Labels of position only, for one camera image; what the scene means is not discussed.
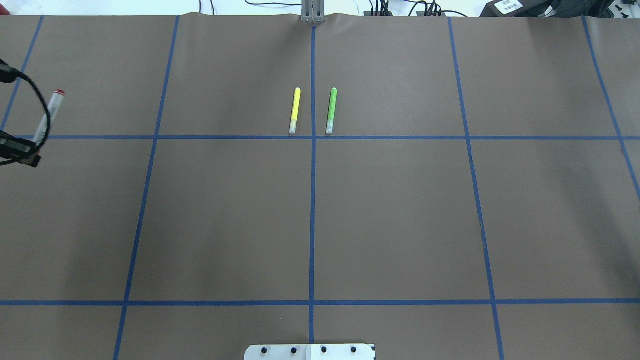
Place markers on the red white marker pen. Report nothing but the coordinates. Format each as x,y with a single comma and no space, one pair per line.
53,107

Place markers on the yellow marker pen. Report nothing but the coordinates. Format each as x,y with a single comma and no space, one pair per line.
295,110

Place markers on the green marker pen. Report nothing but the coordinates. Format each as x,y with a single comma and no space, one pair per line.
331,110

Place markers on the brown paper table cover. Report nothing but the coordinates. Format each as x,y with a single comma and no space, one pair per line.
477,200

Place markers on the black box white label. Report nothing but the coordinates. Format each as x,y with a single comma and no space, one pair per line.
516,8

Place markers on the aluminium frame post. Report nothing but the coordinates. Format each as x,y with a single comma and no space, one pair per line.
313,12

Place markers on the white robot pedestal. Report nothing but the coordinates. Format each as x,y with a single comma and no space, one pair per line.
327,351

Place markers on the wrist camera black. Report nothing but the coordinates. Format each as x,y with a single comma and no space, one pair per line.
16,150

